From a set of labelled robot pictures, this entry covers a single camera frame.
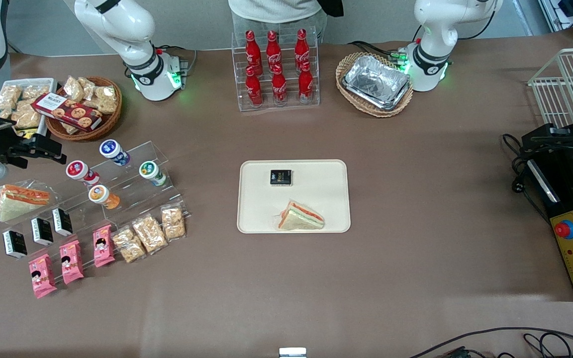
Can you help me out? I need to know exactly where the clear-wrapped rice crisp bar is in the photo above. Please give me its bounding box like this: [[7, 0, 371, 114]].
[[112, 226, 147, 264], [132, 215, 169, 256], [160, 205, 188, 242]]

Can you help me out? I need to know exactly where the white rectangular bin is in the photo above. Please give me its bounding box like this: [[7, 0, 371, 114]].
[[0, 78, 59, 139]]

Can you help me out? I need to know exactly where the black fabric item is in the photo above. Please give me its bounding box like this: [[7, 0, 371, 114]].
[[316, 0, 345, 18]]

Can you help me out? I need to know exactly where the cream plastic tray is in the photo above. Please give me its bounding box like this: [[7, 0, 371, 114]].
[[237, 159, 352, 234]]

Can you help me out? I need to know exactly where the orange gum bottle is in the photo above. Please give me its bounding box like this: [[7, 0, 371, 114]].
[[88, 184, 121, 210]]

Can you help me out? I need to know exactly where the light wicker basket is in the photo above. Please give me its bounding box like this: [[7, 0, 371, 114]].
[[335, 52, 415, 119]]

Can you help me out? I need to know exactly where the green-lit connector block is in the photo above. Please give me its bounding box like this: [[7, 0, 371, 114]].
[[388, 47, 412, 75]]

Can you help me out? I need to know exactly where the long black cable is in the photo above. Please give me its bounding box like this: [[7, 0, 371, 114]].
[[408, 326, 573, 358]]

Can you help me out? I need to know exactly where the grey connector block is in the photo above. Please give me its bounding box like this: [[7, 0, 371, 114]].
[[165, 52, 191, 90]]

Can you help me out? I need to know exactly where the metal frame shelf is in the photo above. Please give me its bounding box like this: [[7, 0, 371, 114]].
[[538, 0, 573, 48]]

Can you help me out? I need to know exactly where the clear acrylic bottle rack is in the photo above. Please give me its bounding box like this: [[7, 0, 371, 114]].
[[231, 26, 321, 112]]

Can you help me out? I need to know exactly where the white wire basket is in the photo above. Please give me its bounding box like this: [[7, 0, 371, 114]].
[[528, 47, 573, 131]]

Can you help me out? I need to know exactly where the blue gum bottle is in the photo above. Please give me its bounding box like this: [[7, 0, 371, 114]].
[[99, 139, 131, 167]]

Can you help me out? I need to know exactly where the red cookie box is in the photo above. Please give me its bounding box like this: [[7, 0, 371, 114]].
[[31, 92, 103, 133]]

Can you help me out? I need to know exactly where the dark brown wicker basket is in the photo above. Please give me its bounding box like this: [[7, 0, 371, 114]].
[[45, 76, 123, 143]]

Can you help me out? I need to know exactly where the red gum bottle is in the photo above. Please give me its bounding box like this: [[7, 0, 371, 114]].
[[66, 160, 101, 187]]

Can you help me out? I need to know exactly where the pink cartoon snack pack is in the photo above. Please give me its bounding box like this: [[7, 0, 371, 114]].
[[93, 225, 117, 269], [28, 254, 58, 299], [59, 240, 85, 285]]

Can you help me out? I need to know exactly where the clear acrylic tiered stand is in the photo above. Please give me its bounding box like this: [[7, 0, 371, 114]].
[[0, 174, 118, 297], [60, 141, 191, 264]]

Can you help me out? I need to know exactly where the wrapped triangle sandwich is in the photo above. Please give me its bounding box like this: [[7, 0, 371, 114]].
[[0, 180, 59, 224], [274, 200, 326, 232]]

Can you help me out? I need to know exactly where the black power cable with plug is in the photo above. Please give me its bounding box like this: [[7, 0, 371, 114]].
[[502, 133, 552, 225]]

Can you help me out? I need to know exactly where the silver foil tray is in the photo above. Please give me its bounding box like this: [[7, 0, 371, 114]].
[[342, 55, 412, 111]]

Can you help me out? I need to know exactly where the person in white shirt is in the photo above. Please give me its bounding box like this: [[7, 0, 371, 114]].
[[228, 0, 328, 43]]

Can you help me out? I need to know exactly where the black cable bundle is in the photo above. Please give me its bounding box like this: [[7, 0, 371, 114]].
[[347, 40, 402, 61]]

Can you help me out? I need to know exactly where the black white small box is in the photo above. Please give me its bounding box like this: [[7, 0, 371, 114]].
[[51, 207, 74, 237], [31, 217, 54, 247], [2, 230, 28, 260]]

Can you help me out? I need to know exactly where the green gum bottle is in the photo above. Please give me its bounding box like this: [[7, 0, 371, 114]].
[[139, 160, 167, 187]]

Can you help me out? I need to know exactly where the red cola bottle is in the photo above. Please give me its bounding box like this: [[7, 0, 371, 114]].
[[294, 28, 311, 70], [298, 61, 314, 103], [245, 66, 264, 108], [271, 64, 288, 105], [245, 30, 263, 75], [266, 30, 283, 73]]

